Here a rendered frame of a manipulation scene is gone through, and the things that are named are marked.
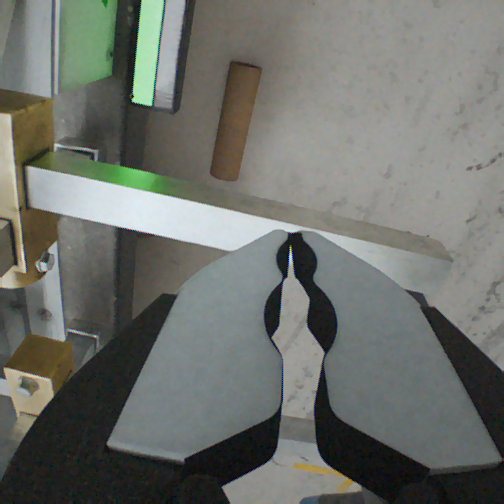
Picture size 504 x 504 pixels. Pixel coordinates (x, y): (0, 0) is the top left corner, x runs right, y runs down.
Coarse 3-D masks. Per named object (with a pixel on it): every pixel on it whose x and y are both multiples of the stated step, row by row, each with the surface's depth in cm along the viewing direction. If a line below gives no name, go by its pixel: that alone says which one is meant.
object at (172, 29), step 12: (168, 0) 30; (180, 0) 30; (168, 12) 30; (180, 12) 30; (168, 24) 31; (180, 24) 31; (168, 36) 31; (180, 36) 31; (168, 48) 32; (168, 60) 32; (168, 72) 33; (156, 84) 33; (168, 84) 33; (156, 96) 34; (168, 96) 34; (168, 108) 35
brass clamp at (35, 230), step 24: (0, 96) 22; (24, 96) 23; (0, 120) 20; (24, 120) 22; (48, 120) 24; (0, 144) 21; (24, 144) 22; (48, 144) 25; (0, 168) 22; (0, 192) 23; (24, 192) 24; (0, 216) 24; (24, 216) 24; (48, 216) 28; (24, 240) 25; (48, 240) 28; (24, 264) 26; (48, 264) 28
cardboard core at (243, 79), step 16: (240, 64) 94; (240, 80) 90; (256, 80) 92; (224, 96) 95; (240, 96) 92; (224, 112) 96; (240, 112) 94; (224, 128) 97; (240, 128) 97; (224, 144) 99; (240, 144) 100; (224, 160) 101; (240, 160) 103; (224, 176) 104
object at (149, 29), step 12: (144, 0) 30; (156, 0) 30; (144, 12) 30; (156, 12) 30; (144, 24) 31; (156, 24) 31; (144, 36) 31; (156, 36) 31; (144, 48) 32; (156, 48) 32; (144, 60) 32; (144, 72) 33; (144, 84) 33; (144, 96) 34
